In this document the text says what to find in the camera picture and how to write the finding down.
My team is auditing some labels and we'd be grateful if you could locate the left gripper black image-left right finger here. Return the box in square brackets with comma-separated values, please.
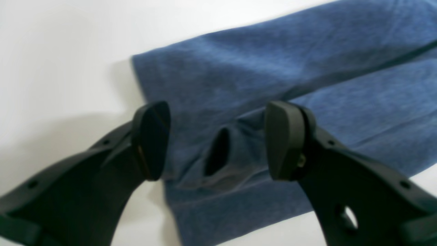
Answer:
[265, 101, 437, 246]

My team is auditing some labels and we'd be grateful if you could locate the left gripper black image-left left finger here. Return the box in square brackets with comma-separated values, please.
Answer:
[0, 101, 171, 246]

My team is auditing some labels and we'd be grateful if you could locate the dark blue T-shirt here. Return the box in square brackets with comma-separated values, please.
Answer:
[132, 0, 437, 246]

